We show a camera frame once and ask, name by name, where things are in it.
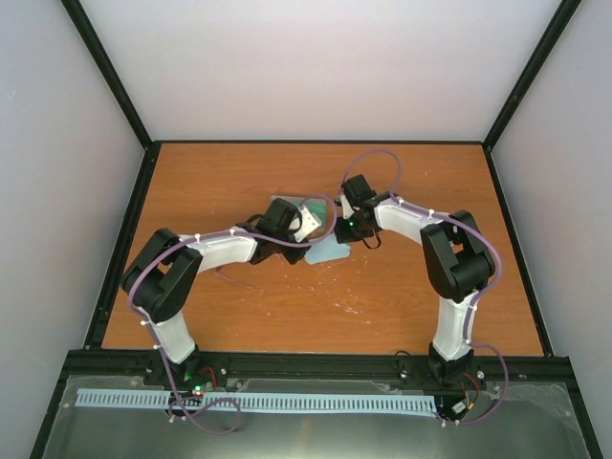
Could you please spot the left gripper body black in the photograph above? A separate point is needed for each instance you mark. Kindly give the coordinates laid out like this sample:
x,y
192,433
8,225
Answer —
x,y
291,254

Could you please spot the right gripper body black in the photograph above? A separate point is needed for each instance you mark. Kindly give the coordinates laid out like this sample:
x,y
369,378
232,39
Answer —
x,y
352,231

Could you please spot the light blue cleaning cloth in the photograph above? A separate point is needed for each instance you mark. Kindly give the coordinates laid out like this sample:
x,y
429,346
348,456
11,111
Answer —
x,y
329,249

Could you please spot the grey felt glasses case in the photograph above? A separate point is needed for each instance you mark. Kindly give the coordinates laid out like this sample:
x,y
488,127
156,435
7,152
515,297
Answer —
x,y
317,206

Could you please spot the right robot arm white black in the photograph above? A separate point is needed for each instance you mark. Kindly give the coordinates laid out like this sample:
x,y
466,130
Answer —
x,y
461,264

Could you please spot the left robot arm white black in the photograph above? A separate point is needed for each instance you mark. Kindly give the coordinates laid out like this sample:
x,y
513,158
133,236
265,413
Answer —
x,y
160,278

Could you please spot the metal front plate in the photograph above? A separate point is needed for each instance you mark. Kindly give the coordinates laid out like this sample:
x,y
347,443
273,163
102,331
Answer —
x,y
519,421

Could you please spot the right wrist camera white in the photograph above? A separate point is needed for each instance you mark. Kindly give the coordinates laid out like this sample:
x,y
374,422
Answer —
x,y
347,209

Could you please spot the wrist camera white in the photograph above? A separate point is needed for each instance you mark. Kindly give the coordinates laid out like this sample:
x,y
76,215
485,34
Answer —
x,y
347,209
304,224

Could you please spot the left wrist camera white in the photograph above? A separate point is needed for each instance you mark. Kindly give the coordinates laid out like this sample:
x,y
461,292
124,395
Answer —
x,y
304,224

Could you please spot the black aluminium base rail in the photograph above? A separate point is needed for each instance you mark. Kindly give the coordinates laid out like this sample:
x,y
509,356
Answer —
x,y
400,371

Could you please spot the light blue slotted cable duct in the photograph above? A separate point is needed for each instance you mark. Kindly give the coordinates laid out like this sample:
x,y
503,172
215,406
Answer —
x,y
265,403

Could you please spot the black frame post right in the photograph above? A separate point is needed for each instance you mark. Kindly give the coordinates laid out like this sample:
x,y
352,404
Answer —
x,y
554,30

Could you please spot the black frame post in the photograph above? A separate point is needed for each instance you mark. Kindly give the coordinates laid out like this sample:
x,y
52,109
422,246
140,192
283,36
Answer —
x,y
554,30
106,68

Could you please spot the black frame post left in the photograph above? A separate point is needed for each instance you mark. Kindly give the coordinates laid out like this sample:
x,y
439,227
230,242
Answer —
x,y
106,68

